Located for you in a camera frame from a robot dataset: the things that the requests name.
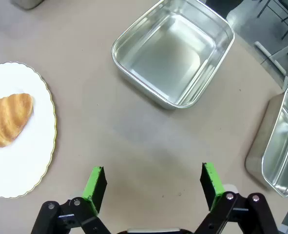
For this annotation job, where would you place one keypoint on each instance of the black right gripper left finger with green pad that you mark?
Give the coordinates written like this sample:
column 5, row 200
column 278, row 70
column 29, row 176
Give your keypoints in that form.
column 92, row 192

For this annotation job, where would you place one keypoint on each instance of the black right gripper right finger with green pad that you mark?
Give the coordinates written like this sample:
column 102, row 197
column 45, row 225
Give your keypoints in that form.
column 213, row 185

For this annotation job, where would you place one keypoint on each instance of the white scalloped gold-rimmed plate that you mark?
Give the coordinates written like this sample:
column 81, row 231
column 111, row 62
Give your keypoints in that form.
column 19, row 165

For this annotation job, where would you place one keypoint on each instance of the golden brown croissant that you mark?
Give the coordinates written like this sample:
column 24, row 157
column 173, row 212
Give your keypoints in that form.
column 7, row 119

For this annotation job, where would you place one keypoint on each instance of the white table with white legs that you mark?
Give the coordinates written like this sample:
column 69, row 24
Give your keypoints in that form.
column 270, row 57

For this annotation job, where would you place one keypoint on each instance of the grey sneaker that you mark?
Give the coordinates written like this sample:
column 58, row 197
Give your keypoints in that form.
column 236, row 17

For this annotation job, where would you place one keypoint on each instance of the black folding chair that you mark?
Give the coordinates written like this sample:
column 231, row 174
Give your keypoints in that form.
column 287, row 31

